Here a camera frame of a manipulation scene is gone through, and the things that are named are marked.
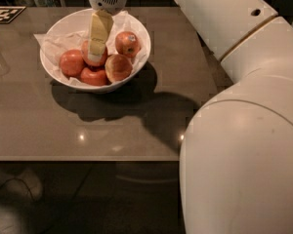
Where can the white bowl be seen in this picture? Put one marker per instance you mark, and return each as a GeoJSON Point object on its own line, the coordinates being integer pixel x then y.
{"type": "Point", "coordinates": [135, 69]}

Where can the red apple top centre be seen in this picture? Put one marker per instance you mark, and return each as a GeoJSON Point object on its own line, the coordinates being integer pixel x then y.
{"type": "Point", "coordinates": [102, 58]}

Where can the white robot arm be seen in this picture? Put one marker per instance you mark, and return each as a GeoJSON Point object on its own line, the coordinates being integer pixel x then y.
{"type": "Point", "coordinates": [236, 160]}

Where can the white paper liner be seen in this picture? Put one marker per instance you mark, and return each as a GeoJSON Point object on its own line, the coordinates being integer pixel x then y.
{"type": "Point", "coordinates": [68, 38]}

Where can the red apple bottom centre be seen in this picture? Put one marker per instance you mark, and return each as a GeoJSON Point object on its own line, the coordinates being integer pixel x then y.
{"type": "Point", "coordinates": [92, 77]}

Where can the red apple with sticker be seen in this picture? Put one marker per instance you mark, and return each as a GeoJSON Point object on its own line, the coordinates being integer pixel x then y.
{"type": "Point", "coordinates": [127, 44]}

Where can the red apple left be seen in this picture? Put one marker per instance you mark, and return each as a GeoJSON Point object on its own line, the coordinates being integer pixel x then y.
{"type": "Point", "coordinates": [71, 63]}

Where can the black white marker tag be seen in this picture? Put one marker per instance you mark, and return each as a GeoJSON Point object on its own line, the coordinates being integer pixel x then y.
{"type": "Point", "coordinates": [9, 13]}

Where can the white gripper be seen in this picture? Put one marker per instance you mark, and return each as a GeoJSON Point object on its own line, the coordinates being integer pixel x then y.
{"type": "Point", "coordinates": [100, 26]}

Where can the red apple yellowish right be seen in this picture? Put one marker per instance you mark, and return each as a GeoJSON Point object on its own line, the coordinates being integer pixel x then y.
{"type": "Point", "coordinates": [117, 68]}

